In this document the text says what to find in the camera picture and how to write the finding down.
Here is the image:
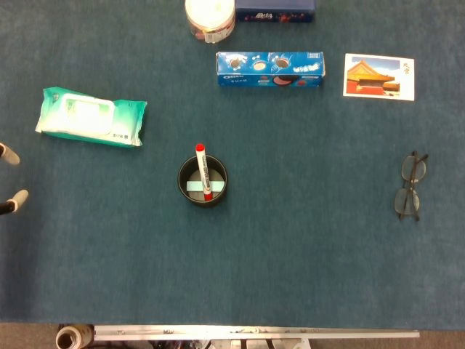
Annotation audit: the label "aluminium rail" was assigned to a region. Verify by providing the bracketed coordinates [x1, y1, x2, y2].
[93, 324, 421, 342]

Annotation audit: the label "red cap whiteboard marker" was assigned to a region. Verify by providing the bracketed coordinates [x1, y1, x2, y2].
[195, 143, 214, 201]

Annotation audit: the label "black mesh pen holder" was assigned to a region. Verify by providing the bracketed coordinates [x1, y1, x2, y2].
[177, 154, 229, 209]

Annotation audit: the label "palace picture postcard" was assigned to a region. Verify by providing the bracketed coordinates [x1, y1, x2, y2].
[342, 52, 416, 103]

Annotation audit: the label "dark blue rectangular box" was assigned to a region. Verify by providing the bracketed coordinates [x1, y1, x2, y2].
[235, 0, 316, 23]

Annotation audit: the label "blue felt table cloth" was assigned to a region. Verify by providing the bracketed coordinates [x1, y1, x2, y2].
[0, 0, 465, 332]

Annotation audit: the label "green white wet wipes pack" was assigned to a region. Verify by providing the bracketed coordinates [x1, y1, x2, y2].
[35, 86, 148, 148]

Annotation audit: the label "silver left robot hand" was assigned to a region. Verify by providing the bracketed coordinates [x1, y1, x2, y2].
[0, 142, 30, 216]

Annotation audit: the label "clear plastic jar white lid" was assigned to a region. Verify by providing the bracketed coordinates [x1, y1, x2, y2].
[184, 0, 236, 44]

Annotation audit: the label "thin-framed eyeglasses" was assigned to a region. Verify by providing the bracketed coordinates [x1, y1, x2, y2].
[394, 151, 429, 222]

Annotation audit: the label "pale blue flat eraser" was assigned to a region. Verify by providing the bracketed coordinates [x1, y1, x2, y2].
[186, 180, 225, 191]

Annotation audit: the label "brown tape roll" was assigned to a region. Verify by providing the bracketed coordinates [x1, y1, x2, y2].
[54, 324, 95, 349]

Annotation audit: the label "blue Oreo cookie box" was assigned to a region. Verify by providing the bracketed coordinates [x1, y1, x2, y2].
[215, 51, 326, 88]

